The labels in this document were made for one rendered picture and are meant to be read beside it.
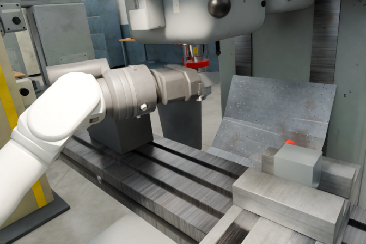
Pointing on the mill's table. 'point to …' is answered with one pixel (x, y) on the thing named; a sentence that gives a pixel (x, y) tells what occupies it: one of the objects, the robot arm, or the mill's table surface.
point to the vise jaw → (290, 204)
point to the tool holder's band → (197, 63)
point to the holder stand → (123, 133)
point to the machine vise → (339, 188)
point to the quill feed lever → (215, 2)
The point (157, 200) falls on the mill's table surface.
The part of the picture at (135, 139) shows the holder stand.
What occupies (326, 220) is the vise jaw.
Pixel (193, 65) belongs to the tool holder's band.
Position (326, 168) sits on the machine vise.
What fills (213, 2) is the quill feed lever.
